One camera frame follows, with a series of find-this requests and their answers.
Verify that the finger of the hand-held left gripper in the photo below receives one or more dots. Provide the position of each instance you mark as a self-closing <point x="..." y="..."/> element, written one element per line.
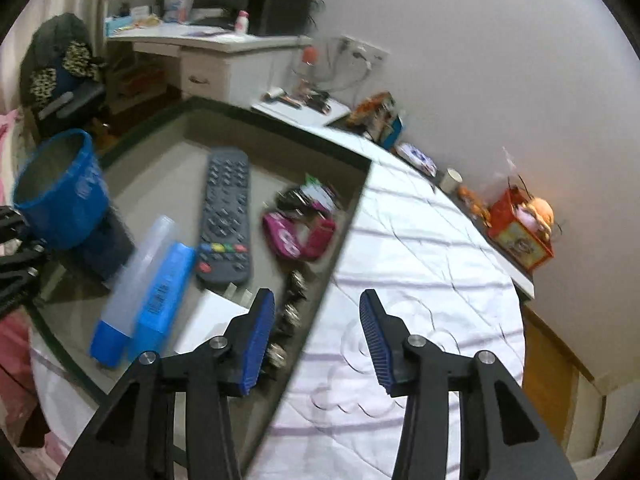
<point x="12" y="225"/>
<point x="20" y="270"/>

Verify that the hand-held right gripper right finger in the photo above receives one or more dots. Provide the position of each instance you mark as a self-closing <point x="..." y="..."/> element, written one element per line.
<point x="375" y="340"/>

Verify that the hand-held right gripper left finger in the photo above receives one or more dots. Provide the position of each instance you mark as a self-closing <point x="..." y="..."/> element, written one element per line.
<point x="260" y="340"/>

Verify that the white card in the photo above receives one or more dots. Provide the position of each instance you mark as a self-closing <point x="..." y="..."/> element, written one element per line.
<point x="210" y="320"/>

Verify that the blue metal cup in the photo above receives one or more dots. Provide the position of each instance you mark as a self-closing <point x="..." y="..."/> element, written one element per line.
<point x="65" y="200"/>

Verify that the blue case with barcode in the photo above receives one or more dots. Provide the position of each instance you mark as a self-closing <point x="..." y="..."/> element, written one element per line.
<point x="160" y="300"/>

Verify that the translucent case with blue cap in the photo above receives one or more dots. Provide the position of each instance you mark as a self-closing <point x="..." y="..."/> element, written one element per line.
<point x="132" y="270"/>

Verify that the grey remote control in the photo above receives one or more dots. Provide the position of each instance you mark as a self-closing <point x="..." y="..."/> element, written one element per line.
<point x="222" y="210"/>

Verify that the pink box with black rim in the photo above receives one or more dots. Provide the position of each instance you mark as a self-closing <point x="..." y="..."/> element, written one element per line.
<point x="150" y="185"/>

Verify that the bunch of keys with tags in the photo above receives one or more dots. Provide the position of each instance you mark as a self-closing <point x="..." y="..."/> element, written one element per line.
<point x="305" y="197"/>

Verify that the black office chair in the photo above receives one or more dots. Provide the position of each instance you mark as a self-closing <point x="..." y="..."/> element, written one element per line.
<point x="70" y="100"/>

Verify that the leopard print cloth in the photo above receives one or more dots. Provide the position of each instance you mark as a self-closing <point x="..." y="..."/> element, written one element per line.
<point x="45" y="80"/>

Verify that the small orange toy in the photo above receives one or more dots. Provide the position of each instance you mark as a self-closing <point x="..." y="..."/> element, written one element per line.
<point x="475" y="205"/>

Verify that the red printed box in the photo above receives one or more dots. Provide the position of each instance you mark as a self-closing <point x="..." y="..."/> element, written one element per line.
<point x="517" y="245"/>

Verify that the white paper cup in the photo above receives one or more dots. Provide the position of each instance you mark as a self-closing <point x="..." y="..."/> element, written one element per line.
<point x="450" y="181"/>

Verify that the white and blue packet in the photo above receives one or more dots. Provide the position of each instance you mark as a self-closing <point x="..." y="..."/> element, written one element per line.
<point x="416" y="157"/>

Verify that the dark jacket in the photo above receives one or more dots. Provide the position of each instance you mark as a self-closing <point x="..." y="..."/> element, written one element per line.
<point x="60" y="32"/>

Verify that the orange plush toy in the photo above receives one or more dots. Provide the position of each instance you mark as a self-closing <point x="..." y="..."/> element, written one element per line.
<point x="540" y="212"/>

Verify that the clear plastic bag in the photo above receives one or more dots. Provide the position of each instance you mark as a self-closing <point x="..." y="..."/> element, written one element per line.
<point x="507" y="172"/>

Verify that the colourful snack bag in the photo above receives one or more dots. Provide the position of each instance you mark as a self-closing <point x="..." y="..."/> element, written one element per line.
<point x="375" y="117"/>

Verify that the teal tissue box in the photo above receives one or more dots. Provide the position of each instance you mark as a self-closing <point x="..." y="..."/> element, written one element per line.
<point x="120" y="25"/>

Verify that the lint roller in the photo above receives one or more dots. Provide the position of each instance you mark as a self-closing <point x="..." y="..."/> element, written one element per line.
<point x="275" y="93"/>

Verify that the white desk with drawers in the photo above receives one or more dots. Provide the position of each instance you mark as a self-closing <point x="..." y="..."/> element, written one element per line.
<point x="225" y="70"/>

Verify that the blue and white box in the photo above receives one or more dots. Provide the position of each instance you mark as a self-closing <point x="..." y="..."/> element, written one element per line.
<point x="178" y="6"/>

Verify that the clear bottle with red cap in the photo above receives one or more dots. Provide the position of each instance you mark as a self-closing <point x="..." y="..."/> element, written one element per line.
<point x="310" y="62"/>

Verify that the white bottle with pink cap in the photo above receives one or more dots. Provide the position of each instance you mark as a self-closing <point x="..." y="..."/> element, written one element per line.
<point x="242" y="21"/>

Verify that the white wall socket panel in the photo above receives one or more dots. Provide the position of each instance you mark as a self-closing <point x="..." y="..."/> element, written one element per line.
<point x="365" y="49"/>

